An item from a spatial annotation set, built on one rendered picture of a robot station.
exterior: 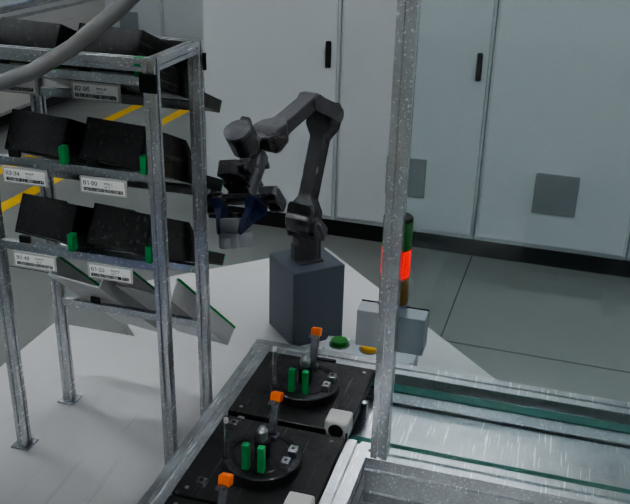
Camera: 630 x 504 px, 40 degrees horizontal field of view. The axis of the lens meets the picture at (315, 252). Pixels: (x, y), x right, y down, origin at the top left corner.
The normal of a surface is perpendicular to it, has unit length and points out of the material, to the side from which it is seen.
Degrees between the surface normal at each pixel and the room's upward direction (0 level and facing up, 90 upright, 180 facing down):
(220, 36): 90
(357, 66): 90
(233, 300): 0
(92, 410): 0
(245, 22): 90
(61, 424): 0
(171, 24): 90
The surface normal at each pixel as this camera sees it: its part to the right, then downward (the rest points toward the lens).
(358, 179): -0.30, 0.37
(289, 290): -0.89, 0.17
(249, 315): 0.02, -0.91
